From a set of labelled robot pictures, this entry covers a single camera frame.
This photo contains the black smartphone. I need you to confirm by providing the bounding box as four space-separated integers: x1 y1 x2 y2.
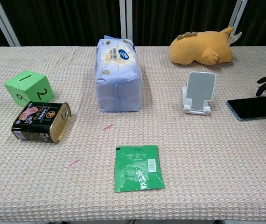
226 95 266 121

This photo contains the white grey phone stand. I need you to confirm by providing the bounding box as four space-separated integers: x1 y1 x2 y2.
182 71 217 115

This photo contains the yellow plush dinosaur toy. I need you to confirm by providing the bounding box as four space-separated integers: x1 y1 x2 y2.
169 26 243 65

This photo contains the pink white woven tablecloth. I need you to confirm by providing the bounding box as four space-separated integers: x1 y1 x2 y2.
0 46 266 222

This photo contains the light blue tissue pack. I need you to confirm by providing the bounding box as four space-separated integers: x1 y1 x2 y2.
94 35 143 113

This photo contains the green foil sachet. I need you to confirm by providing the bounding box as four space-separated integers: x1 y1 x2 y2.
114 145 165 193

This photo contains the black gold luncheon meat can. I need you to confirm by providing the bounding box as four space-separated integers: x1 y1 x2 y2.
11 101 72 144

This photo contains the green numbered foam cube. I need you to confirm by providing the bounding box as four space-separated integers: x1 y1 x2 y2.
4 70 55 108

